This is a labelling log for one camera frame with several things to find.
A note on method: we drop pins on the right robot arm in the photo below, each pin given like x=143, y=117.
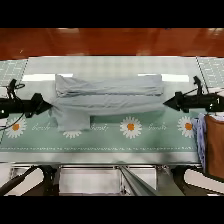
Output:
x=208, y=101

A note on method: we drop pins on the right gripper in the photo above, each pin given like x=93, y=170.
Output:
x=183, y=101

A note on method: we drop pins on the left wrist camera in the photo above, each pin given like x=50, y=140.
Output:
x=12, y=87

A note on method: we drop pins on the silver frame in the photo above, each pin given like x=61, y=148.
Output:
x=136, y=181

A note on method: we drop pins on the light blue garment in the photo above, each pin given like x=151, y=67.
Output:
x=200, y=133

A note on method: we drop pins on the brown garment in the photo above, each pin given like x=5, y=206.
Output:
x=215, y=146

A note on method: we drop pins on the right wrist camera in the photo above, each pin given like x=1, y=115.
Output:
x=198, y=85

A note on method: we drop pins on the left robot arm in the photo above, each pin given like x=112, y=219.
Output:
x=10, y=106

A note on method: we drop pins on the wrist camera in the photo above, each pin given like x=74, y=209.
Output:
x=12, y=87
x=198, y=85

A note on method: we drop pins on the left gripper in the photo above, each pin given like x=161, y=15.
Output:
x=33, y=105

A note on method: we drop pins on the grey-blue shirt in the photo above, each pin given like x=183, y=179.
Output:
x=106, y=96

